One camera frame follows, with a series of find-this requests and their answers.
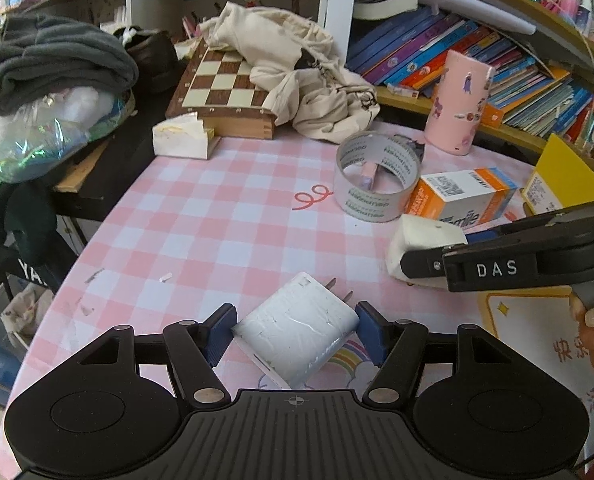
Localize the dark brown bag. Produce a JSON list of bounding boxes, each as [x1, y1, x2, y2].
[[124, 29, 180, 93]]

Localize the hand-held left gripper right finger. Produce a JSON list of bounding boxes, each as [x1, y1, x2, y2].
[[355, 301, 520, 408]]

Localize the thick dark book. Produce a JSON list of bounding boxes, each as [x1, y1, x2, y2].
[[353, 0, 420, 20]]

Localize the row of children's books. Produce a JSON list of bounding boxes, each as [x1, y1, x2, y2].
[[347, 7, 594, 161]]

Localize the yellow cardboard box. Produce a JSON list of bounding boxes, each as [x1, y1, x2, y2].
[[521, 132, 594, 218]]

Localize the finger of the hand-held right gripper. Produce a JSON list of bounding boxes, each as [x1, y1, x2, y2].
[[401, 232, 542, 294], [464, 199, 594, 247]]

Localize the clear plastic bag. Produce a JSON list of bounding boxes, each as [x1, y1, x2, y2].
[[0, 85, 138, 186]]

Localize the white soft block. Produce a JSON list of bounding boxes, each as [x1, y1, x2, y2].
[[386, 214, 470, 288]]

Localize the pink checked table mat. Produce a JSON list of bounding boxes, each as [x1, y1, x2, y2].
[[0, 120, 594, 480]]

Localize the wooden chessboard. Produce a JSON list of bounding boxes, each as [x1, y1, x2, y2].
[[166, 35, 278, 140]]

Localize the silver duct tape roll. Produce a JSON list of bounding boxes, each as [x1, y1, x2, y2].
[[336, 131, 422, 222]]

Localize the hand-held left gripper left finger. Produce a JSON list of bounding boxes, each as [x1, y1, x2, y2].
[[74, 303, 238, 408]]

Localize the white yellow paper block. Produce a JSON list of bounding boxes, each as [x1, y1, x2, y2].
[[152, 112, 222, 161]]

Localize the black garment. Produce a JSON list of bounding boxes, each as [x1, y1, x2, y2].
[[0, 180, 78, 291]]

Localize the white lamp bar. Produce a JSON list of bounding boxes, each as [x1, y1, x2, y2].
[[419, 0, 538, 36]]

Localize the brown cardboard sheet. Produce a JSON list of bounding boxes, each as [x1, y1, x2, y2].
[[54, 137, 112, 195]]

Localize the pink printed cylinder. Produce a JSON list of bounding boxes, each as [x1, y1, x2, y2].
[[423, 50, 494, 156]]

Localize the white wall charger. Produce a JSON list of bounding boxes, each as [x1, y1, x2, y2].
[[232, 271, 360, 389]]

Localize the grey folded cloth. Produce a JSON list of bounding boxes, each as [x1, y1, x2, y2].
[[0, 15, 140, 116]]

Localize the white wooden bookshelf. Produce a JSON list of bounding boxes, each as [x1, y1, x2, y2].
[[322, 0, 594, 171]]

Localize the beige cloth bag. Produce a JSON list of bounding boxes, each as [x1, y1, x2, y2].
[[199, 1, 382, 143]]

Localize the crumpled white bag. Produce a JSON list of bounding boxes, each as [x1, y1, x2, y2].
[[0, 282, 52, 348]]

